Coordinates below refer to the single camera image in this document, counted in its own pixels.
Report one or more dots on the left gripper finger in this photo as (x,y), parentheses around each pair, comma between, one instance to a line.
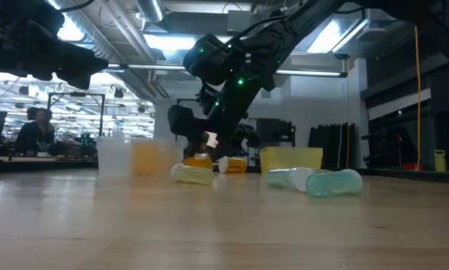
(63,52)
(78,79)

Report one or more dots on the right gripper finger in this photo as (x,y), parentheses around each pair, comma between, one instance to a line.
(181,122)
(245,135)

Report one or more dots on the orange pill bottle white cap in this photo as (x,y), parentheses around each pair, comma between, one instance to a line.
(234,165)

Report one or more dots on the small orange pill bottle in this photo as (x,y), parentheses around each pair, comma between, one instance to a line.
(198,161)

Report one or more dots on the large orange pill bottle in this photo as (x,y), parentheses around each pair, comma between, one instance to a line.
(148,158)

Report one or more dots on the pale yellow-green pill bottle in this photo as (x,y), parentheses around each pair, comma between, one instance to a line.
(192,174)

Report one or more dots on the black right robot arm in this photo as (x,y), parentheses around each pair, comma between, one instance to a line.
(314,11)

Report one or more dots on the yellow plastic bin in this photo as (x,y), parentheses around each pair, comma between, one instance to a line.
(290,159)

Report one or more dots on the teal pill bottle white cap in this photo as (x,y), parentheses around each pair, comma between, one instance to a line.
(288,178)

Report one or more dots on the clear plastic bin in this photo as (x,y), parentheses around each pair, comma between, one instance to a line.
(113,157)

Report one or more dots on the black monitor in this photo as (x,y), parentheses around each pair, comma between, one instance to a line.
(279,133)

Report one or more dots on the long ceiling light strip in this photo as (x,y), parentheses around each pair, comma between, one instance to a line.
(311,73)

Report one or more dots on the person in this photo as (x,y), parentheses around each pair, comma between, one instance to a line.
(35,133)

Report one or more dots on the black curtain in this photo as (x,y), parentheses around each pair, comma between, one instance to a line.
(331,144)

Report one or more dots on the red box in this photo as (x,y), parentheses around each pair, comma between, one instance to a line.
(412,166)

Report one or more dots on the green container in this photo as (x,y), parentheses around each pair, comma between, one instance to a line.
(439,161)

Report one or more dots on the black metal frame stand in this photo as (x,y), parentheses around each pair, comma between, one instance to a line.
(74,95)

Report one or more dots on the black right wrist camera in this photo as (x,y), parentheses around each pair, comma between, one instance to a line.
(213,58)

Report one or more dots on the silver ventilation duct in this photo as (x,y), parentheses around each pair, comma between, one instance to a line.
(149,9)

